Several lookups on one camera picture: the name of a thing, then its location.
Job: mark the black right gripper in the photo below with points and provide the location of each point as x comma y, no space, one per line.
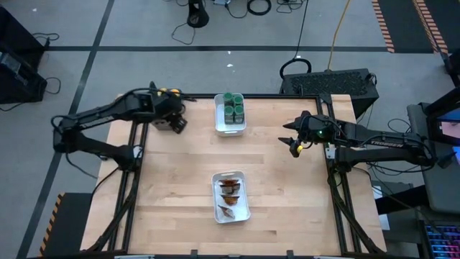
316,131

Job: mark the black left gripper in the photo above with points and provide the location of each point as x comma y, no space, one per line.
163,106

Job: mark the green lid spice jar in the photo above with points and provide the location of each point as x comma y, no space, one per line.
238,99
229,111
239,111
228,96

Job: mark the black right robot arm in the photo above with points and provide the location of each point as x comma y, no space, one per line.
386,144

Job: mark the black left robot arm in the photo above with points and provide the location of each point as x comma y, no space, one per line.
100,113

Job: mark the grey plastic bin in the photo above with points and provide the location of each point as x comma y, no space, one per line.
161,126

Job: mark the black perforated case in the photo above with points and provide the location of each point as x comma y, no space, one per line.
330,84

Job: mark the black stand base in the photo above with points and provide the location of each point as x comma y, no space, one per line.
197,18

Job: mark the black mat orange striped edges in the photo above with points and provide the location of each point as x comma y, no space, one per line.
68,223
402,21

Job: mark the black computer monitor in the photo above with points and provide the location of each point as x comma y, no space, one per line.
449,126

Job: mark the grey desk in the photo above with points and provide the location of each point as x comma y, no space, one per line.
442,187

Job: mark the black equipment case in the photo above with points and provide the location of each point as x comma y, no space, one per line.
18,79

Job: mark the backlit computer keyboard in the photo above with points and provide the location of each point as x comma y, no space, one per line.
443,242

